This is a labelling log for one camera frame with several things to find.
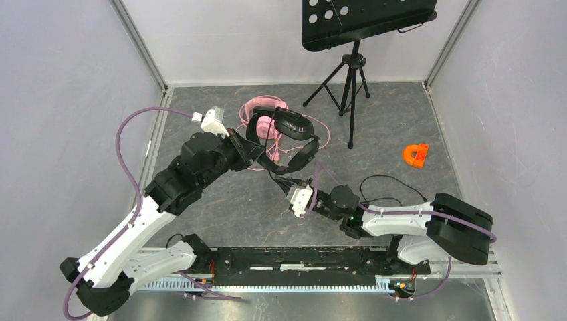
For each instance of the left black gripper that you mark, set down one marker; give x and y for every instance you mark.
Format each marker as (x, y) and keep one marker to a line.
(246, 152)

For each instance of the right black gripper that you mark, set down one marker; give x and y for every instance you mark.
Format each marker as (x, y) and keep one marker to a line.
(285, 183)

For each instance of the black headphones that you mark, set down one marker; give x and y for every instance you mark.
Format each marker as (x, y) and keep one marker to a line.
(292, 125)

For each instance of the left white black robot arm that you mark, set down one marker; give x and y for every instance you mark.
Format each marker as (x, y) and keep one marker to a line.
(105, 278)

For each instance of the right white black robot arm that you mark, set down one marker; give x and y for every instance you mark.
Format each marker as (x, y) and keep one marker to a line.
(437, 229)

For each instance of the pink headphones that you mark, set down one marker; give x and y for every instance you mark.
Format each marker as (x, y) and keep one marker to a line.
(265, 125)

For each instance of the orange plastic block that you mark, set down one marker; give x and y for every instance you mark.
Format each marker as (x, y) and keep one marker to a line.
(415, 155)

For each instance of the black music stand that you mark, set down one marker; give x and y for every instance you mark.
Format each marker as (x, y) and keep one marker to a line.
(329, 24)

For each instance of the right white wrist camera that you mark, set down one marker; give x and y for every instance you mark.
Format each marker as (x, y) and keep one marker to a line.
(299, 199)

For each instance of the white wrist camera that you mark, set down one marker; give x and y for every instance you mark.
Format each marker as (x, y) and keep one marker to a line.
(299, 199)
(211, 121)

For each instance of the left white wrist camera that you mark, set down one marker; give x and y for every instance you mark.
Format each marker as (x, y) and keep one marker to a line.
(211, 121)

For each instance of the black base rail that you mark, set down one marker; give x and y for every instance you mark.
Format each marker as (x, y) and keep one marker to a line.
(301, 266)

